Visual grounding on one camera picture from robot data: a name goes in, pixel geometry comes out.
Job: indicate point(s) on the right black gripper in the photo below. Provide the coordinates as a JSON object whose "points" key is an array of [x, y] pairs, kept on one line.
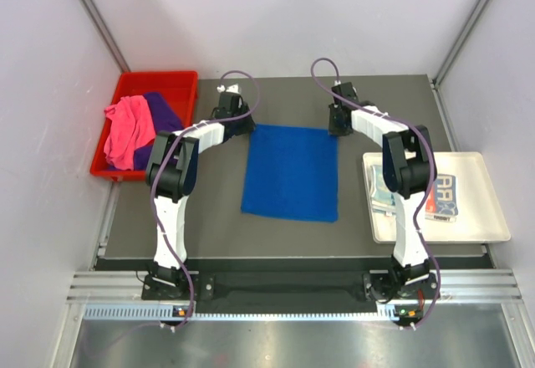
{"points": [[333, 130]]}

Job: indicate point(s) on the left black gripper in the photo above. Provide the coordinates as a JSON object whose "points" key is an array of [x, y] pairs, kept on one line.
{"points": [[249, 125]]}

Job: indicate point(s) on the dark blue towel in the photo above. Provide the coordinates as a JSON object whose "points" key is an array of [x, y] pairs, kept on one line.
{"points": [[292, 173]]}

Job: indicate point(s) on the blue polka dot towel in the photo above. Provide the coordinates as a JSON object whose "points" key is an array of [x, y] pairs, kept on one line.
{"points": [[382, 198]]}

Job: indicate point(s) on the beige rabbit letter towel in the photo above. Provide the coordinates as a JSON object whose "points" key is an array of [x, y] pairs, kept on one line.
{"points": [[441, 204]]}

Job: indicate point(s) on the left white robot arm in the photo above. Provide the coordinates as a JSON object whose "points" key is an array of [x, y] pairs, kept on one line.
{"points": [[171, 174]]}

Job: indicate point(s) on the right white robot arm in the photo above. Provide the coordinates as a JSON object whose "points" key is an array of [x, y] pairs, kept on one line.
{"points": [[408, 170]]}

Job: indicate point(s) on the red plastic bin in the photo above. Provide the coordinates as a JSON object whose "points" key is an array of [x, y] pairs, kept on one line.
{"points": [[179, 90]]}

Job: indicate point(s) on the purple towel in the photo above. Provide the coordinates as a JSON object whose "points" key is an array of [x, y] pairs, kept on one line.
{"points": [[164, 118]]}

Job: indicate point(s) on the pink towel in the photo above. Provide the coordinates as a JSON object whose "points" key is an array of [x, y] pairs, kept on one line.
{"points": [[131, 127]]}

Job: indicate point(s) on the white plastic tray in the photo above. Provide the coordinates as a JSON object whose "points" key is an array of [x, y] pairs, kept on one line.
{"points": [[480, 218]]}

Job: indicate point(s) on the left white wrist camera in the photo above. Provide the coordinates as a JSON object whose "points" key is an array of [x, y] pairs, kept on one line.
{"points": [[233, 88]]}

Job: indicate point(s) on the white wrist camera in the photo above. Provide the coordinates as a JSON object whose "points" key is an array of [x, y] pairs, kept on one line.
{"points": [[344, 89], [233, 88]]}

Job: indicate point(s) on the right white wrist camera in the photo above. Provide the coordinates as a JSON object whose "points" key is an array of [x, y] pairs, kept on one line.
{"points": [[344, 89]]}

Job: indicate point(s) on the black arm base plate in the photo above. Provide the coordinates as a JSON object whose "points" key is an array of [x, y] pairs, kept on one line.
{"points": [[276, 284]]}

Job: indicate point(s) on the aluminium frame rail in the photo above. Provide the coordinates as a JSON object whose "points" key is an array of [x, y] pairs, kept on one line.
{"points": [[462, 286]]}

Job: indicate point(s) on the grey slotted cable duct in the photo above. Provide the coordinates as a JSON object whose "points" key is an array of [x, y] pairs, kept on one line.
{"points": [[175, 313]]}

